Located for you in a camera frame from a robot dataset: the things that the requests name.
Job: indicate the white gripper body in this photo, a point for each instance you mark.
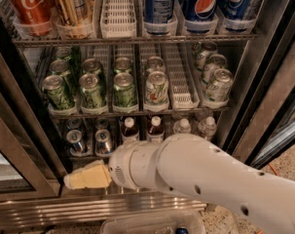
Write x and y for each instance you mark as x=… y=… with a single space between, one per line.
x=122 y=166

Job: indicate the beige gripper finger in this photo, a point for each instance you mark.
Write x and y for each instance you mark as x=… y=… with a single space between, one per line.
x=93 y=175

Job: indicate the green can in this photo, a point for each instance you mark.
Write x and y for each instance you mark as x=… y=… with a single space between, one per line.
x=62 y=68
x=65 y=53
x=57 y=92

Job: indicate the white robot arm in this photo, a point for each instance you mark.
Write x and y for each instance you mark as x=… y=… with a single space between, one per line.
x=189 y=166

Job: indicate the silver can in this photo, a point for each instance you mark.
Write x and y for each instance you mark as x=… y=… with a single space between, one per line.
x=76 y=140
x=102 y=124
x=74 y=124
x=104 y=144

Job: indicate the silver can bottom left front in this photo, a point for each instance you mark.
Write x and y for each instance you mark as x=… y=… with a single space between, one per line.
x=76 y=140

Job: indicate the silver can bottom left back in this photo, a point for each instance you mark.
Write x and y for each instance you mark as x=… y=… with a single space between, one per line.
x=74 y=124

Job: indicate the green can column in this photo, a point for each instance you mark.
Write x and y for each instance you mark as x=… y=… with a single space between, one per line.
x=122 y=65
x=92 y=93
x=124 y=90
x=94 y=66

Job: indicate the white diet can front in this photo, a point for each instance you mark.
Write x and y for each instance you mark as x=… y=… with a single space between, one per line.
x=156 y=88

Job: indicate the white diet can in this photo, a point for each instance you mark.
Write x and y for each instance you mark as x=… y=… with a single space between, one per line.
x=156 y=88
x=154 y=64

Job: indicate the white diet can back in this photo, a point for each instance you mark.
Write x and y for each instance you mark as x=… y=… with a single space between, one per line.
x=154 y=64

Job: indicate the steel fridge cabinet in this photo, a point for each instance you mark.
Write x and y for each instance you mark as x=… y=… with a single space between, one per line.
x=123 y=117

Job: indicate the white can right middle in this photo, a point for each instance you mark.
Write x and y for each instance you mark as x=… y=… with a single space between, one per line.
x=214 y=62

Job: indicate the white can right back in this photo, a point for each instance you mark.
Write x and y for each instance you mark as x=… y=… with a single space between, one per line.
x=201 y=51

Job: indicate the blue Pepsi can left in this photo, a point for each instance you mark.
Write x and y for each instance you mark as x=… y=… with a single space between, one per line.
x=157 y=15

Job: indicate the blue pepsi can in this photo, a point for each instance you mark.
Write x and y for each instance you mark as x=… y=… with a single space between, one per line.
x=157 y=15
x=241 y=9
x=199 y=10

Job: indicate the gold soda can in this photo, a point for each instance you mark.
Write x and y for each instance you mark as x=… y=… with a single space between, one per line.
x=75 y=15

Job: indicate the blue Pepsi can middle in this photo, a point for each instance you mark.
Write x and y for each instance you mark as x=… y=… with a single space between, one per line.
x=199 y=10

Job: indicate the red Coca-Cola can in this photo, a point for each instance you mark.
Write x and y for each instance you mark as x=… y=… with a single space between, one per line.
x=34 y=13

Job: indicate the blue Pepsi can right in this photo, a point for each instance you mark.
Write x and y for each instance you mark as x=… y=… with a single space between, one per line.
x=241 y=9

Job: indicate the dark juice bottle left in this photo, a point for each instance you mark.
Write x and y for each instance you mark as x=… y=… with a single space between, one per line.
x=130 y=130

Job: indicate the dark juice bottle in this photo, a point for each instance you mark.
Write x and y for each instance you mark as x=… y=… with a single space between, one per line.
x=155 y=129
x=130 y=130

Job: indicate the dark juice bottle right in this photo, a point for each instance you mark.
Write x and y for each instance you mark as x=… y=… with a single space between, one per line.
x=155 y=129

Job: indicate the clear plastic bin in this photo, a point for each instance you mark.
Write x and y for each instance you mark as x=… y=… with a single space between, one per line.
x=166 y=222

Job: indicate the clear water bottle left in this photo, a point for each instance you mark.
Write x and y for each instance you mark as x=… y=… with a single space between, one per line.
x=182 y=126

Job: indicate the clear water bottle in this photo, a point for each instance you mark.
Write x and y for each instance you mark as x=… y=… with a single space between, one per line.
x=182 y=126
x=207 y=128

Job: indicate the clear water bottle right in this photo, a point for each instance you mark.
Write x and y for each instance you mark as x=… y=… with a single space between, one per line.
x=207 y=128

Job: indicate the blue bottle cap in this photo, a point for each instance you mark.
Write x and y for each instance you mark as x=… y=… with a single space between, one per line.
x=181 y=230

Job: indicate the empty white middle tray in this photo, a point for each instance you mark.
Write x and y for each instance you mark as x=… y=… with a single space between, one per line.
x=182 y=90

